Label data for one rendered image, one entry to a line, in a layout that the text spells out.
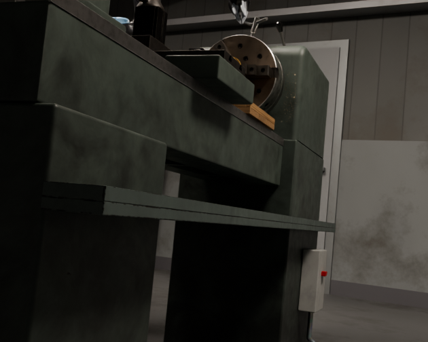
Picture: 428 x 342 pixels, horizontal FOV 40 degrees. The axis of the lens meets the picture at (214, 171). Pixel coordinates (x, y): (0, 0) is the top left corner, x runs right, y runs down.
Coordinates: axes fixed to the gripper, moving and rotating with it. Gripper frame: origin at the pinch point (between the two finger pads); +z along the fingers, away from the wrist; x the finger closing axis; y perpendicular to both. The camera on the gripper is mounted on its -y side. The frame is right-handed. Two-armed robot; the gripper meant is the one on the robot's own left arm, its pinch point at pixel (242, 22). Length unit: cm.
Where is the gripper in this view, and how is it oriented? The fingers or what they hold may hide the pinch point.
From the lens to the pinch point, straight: 248.8
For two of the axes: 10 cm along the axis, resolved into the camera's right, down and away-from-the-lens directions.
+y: -3.5, -1.2, -9.3
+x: 9.3, -1.8, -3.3
